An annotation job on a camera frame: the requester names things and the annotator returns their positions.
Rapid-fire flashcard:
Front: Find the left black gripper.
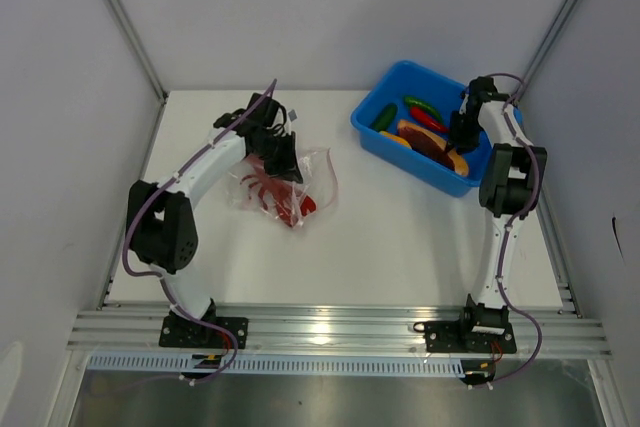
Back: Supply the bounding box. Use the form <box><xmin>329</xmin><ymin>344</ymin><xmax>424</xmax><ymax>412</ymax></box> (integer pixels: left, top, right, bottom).
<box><xmin>251</xmin><ymin>131</ymin><xmax>302</xmax><ymax>185</ymax></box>

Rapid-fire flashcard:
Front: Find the yellow orange toy fruit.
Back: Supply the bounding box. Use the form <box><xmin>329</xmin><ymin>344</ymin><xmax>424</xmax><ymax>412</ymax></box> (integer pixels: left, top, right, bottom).
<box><xmin>379</xmin><ymin>131</ymin><xmax>412</xmax><ymax>149</ymax></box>

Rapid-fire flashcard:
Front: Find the red toy chili pepper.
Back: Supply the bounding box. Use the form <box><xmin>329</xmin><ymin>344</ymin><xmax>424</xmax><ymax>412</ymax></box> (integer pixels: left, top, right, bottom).
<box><xmin>409</xmin><ymin>107</ymin><xmax>448</xmax><ymax>134</ymax></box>

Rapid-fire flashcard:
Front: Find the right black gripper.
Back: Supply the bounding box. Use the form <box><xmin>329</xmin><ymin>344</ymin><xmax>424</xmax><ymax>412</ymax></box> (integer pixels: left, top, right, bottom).
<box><xmin>444</xmin><ymin>111</ymin><xmax>481</xmax><ymax>158</ymax></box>

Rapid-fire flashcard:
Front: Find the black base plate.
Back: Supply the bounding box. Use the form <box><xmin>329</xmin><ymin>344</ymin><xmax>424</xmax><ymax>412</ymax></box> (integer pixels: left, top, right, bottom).
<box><xmin>158</xmin><ymin>312</ymin><xmax>249</xmax><ymax>350</ymax></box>
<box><xmin>413</xmin><ymin>320</ymin><xmax>517</xmax><ymax>354</ymax></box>

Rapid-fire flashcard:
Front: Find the blue plastic bin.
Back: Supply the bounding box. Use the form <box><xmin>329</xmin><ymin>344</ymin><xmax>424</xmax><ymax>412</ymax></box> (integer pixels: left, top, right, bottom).
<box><xmin>351</xmin><ymin>61</ymin><xmax>546</xmax><ymax>216</ymax></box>

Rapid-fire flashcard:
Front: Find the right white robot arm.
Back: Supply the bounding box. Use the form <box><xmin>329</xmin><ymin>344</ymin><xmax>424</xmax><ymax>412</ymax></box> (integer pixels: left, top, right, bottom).
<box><xmin>446</xmin><ymin>73</ymin><xmax>547</xmax><ymax>351</ymax></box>

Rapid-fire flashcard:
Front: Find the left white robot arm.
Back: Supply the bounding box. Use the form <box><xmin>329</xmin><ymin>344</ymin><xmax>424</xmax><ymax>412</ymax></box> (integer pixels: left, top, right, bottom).
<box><xmin>121</xmin><ymin>87</ymin><xmax>303</xmax><ymax>347</ymax></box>

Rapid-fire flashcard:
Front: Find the red toy lobster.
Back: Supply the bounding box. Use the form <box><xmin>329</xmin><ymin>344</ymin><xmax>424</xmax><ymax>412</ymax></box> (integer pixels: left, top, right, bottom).
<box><xmin>239</xmin><ymin>156</ymin><xmax>317</xmax><ymax>229</ymax></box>

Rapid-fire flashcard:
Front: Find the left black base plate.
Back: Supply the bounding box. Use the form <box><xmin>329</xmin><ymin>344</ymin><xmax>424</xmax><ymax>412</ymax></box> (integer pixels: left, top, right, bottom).
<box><xmin>158</xmin><ymin>312</ymin><xmax>249</xmax><ymax>350</ymax></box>

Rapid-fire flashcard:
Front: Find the clear zip top bag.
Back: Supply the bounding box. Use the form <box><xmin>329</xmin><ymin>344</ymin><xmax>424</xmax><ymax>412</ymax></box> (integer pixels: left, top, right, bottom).
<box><xmin>226</xmin><ymin>148</ymin><xmax>339</xmax><ymax>229</ymax></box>

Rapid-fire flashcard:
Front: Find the aluminium rail frame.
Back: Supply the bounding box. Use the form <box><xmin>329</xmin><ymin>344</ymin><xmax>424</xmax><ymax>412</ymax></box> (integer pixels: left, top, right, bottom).
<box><xmin>67</xmin><ymin>303</ymin><xmax>612</xmax><ymax>359</ymax></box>

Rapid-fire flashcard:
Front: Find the slotted cable duct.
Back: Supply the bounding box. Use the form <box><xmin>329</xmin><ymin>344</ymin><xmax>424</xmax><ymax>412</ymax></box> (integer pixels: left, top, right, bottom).
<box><xmin>87</xmin><ymin>352</ymin><xmax>464</xmax><ymax>378</ymax></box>

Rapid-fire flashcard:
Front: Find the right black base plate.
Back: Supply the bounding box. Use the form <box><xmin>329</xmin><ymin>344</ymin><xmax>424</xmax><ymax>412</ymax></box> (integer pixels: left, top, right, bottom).
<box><xmin>413</xmin><ymin>320</ymin><xmax>517</xmax><ymax>354</ymax></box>

